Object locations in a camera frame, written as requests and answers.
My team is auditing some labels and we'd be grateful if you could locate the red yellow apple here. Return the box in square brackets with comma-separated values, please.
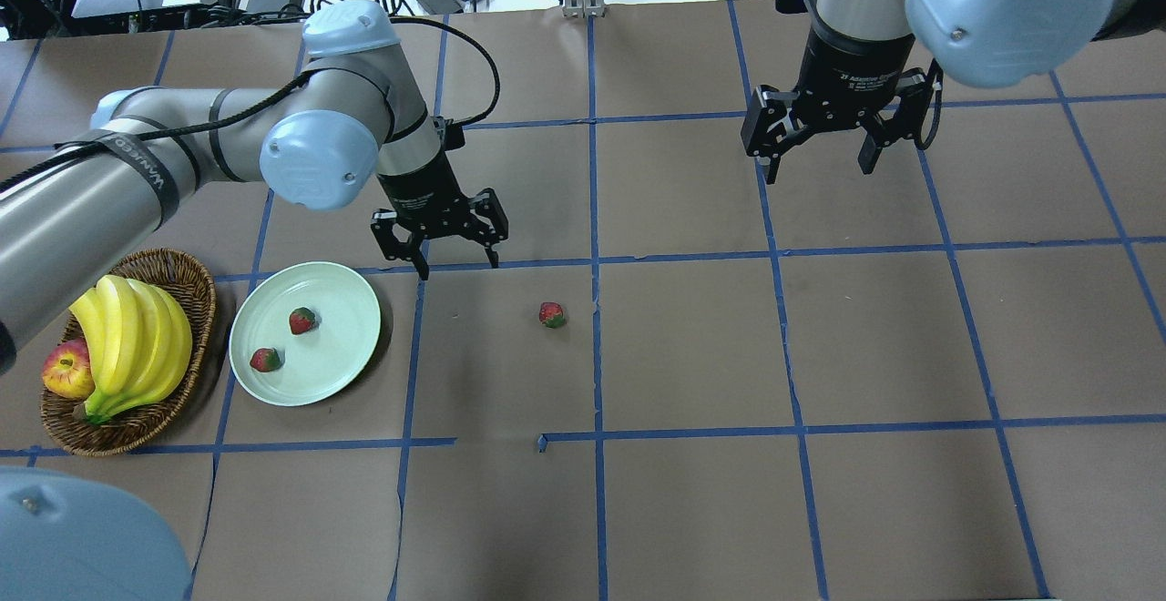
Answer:
[41, 337, 96, 401]

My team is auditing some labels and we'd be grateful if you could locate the light green plate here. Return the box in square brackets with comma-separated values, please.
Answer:
[229, 261, 382, 407]

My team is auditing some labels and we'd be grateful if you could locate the yellow banana bunch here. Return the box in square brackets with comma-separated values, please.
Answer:
[69, 274, 194, 425]

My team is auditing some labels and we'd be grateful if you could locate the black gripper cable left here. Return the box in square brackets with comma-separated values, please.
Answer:
[0, 16, 503, 193]

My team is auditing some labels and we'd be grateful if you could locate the woven wicker basket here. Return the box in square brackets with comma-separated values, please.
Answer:
[40, 249, 218, 457]

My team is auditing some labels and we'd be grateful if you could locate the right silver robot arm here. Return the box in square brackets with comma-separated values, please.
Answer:
[742, 0, 1163, 183]

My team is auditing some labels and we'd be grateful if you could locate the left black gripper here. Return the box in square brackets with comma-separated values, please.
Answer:
[371, 146, 510, 281]

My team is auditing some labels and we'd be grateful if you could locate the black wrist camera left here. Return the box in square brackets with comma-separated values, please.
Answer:
[433, 116, 466, 152]

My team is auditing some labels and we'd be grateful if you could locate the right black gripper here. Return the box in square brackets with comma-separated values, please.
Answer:
[742, 32, 944, 186]

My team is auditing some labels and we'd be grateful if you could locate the red strawberry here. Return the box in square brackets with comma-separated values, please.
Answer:
[538, 301, 568, 329]
[287, 307, 318, 335]
[250, 347, 283, 373]

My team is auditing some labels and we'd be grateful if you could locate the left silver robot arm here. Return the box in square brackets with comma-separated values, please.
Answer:
[1, 0, 510, 370]

